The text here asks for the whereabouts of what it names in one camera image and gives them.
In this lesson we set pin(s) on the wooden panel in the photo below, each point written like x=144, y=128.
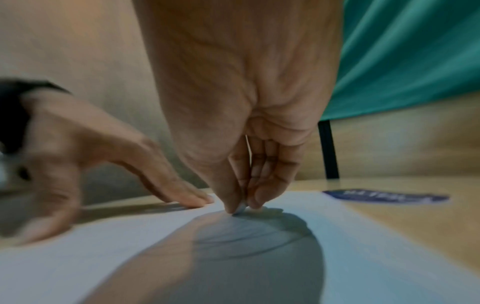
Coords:
x=412, y=142

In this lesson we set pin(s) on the green draped fabric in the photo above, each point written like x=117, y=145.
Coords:
x=412, y=44

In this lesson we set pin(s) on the white eraser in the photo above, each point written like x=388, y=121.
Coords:
x=240, y=209

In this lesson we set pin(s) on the person's left hand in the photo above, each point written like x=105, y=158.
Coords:
x=75, y=133

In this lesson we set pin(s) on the round wooden table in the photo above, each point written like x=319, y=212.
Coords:
x=431, y=225

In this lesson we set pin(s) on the person's right hand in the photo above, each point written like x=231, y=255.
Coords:
x=240, y=74

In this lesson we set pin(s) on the black vertical pole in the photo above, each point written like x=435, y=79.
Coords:
x=329, y=148

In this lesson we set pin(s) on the round blue sticker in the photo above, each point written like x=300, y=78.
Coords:
x=386, y=196

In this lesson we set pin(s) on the white paper sheet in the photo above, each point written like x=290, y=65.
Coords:
x=375, y=252

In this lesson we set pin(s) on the black left wristband with markers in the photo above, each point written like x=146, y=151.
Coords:
x=11, y=118

